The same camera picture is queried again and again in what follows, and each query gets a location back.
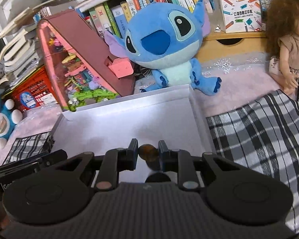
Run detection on blue Stitch plush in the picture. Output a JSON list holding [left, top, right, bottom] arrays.
[[104, 0, 222, 96]]

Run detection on Doraemon plush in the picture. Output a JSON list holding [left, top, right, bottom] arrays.
[[0, 98, 23, 150]]

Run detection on black makeup brush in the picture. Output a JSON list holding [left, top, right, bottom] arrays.
[[138, 144, 161, 171]]

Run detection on black white plaid cloth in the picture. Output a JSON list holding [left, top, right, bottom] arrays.
[[1, 90, 299, 238]]

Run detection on label printer box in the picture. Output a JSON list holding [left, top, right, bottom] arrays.
[[211, 0, 263, 33]]

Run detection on stack of books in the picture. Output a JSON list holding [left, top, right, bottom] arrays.
[[0, 0, 60, 85]]

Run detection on red plastic crate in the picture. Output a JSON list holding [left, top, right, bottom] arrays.
[[6, 66, 58, 113]]

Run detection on black round lid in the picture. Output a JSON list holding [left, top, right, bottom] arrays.
[[145, 172, 171, 183]]

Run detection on pink triangular diorama house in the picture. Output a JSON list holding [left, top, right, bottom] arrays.
[[36, 10, 136, 111]]

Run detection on brown haired doll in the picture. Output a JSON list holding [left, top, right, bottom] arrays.
[[266, 0, 299, 95]]

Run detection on wooden drawer box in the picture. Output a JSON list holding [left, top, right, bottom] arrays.
[[196, 31, 266, 63]]

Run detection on white cardboard box tray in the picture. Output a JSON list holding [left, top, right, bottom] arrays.
[[48, 84, 217, 187]]

